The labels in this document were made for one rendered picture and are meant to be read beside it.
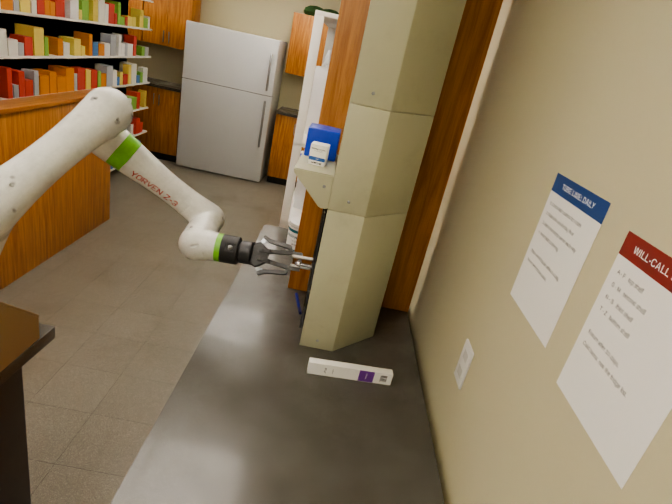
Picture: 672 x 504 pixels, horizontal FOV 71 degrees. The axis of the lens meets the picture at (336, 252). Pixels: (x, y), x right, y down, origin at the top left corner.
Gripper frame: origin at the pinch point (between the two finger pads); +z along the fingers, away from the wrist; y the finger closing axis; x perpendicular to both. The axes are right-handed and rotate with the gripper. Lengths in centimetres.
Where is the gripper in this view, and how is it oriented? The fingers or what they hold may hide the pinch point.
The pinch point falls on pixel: (301, 262)
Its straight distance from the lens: 153.7
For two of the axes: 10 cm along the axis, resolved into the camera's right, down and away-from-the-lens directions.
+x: -0.7, 1.6, 9.8
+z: 9.8, 1.8, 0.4
